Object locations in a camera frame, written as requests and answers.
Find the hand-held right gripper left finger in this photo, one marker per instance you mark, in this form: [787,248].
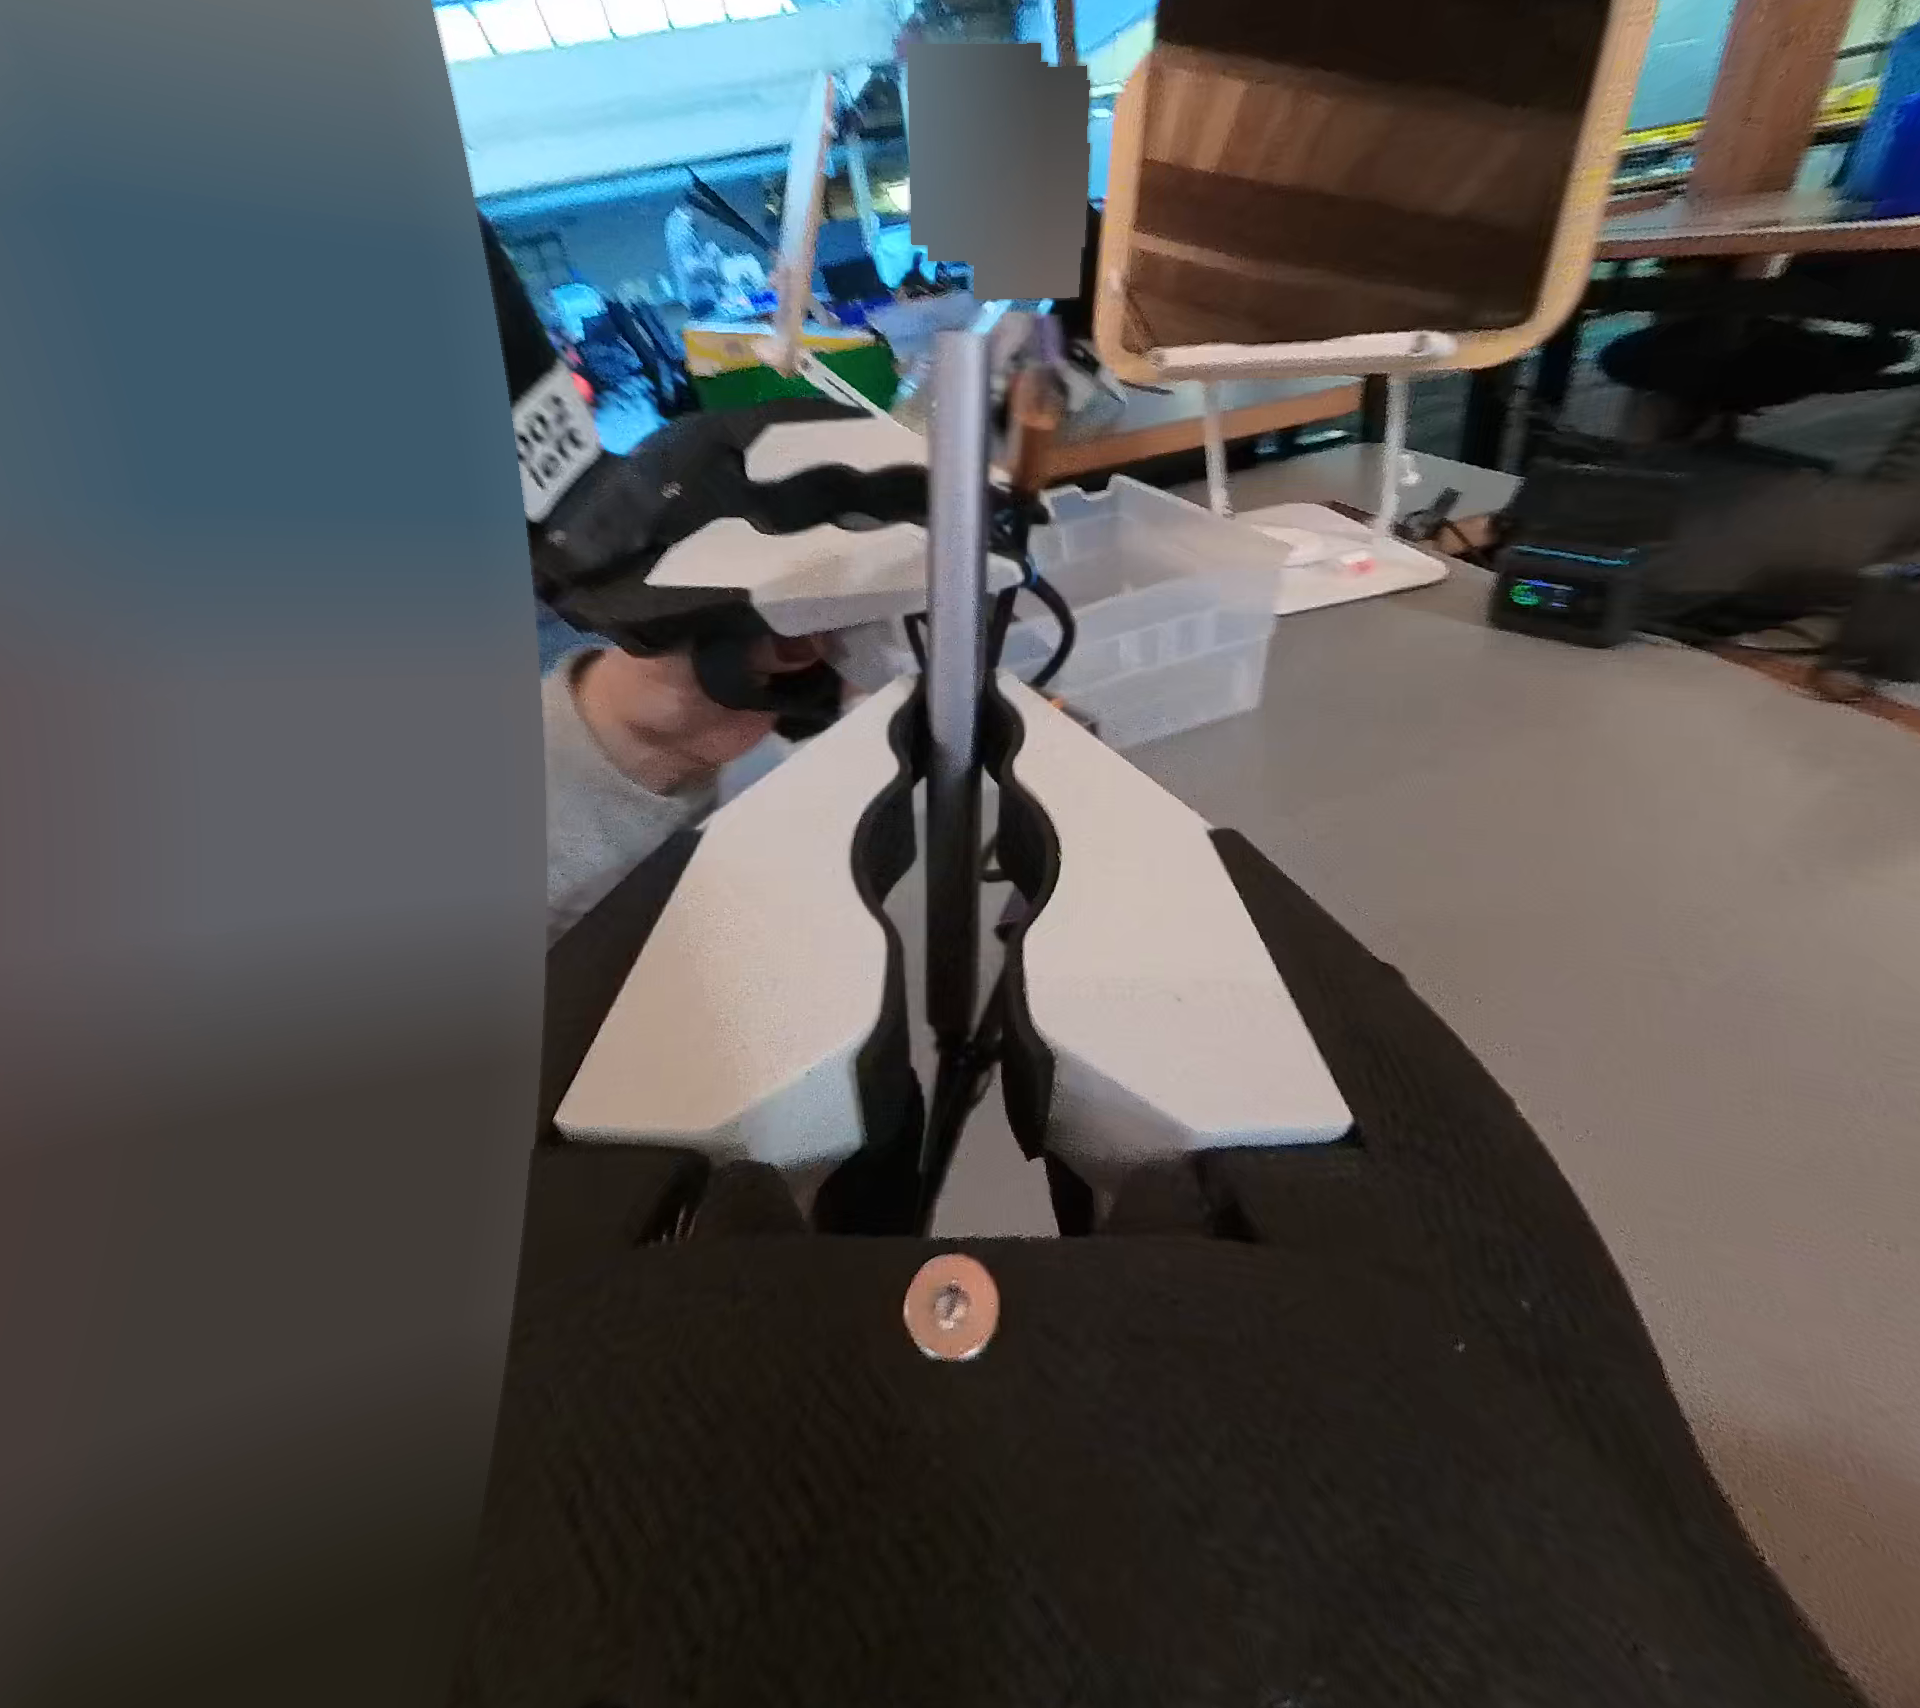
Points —
[753,988]

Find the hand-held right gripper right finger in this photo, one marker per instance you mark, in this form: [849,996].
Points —
[1171,988]

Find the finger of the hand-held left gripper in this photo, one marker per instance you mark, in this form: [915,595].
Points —
[840,447]
[810,568]

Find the dark grey usb hub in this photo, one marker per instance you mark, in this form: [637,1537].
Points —
[956,612]

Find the clear plastic bin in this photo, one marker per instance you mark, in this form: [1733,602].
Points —
[1171,629]

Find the person's left forearm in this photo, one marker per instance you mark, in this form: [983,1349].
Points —
[601,822]

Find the person's left hand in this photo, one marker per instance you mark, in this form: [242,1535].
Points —
[667,734]

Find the green yellow box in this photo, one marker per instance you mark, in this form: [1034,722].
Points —
[782,381]

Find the wooden framed mirror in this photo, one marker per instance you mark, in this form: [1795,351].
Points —
[1350,164]
[805,223]

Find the white mirror stand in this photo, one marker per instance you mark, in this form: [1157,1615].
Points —
[1350,581]

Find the black power station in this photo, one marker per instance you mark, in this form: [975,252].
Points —
[1559,598]

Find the long wooden table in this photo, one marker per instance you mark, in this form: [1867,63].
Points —
[1770,223]

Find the blue tote bag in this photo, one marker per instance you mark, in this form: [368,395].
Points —
[1883,149]

